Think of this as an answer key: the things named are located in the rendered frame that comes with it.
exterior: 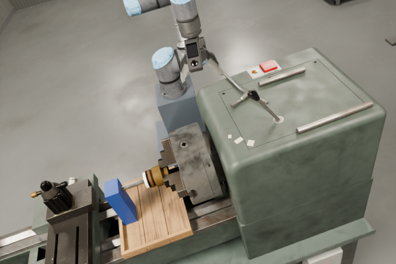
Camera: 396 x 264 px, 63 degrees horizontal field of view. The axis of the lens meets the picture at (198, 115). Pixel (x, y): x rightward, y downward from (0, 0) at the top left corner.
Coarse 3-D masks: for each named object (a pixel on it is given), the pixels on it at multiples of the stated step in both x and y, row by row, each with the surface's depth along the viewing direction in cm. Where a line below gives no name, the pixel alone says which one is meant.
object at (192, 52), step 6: (186, 42) 107; (192, 42) 107; (198, 42) 107; (186, 48) 106; (192, 48) 106; (198, 48) 106; (186, 54) 106; (192, 54) 105; (198, 54) 105; (192, 60) 105; (198, 60) 104; (192, 66) 104; (198, 66) 104
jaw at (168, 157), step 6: (168, 138) 131; (162, 144) 131; (168, 144) 131; (162, 150) 135; (168, 150) 132; (162, 156) 132; (168, 156) 132; (174, 156) 132; (162, 162) 132; (168, 162) 132; (174, 162) 132
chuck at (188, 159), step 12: (180, 132) 128; (192, 144) 122; (180, 156) 120; (192, 156) 120; (180, 168) 119; (192, 168) 119; (204, 168) 119; (192, 180) 119; (204, 180) 120; (204, 192) 123
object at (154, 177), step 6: (156, 168) 132; (162, 168) 133; (168, 168) 136; (150, 174) 131; (156, 174) 130; (162, 174) 131; (150, 180) 130; (156, 180) 130; (162, 180) 130; (150, 186) 131
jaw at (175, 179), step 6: (168, 174) 131; (174, 174) 130; (180, 174) 129; (168, 180) 128; (174, 180) 127; (180, 180) 127; (168, 186) 130; (174, 186) 127; (180, 186) 124; (180, 192) 123; (186, 192) 124; (192, 192) 122
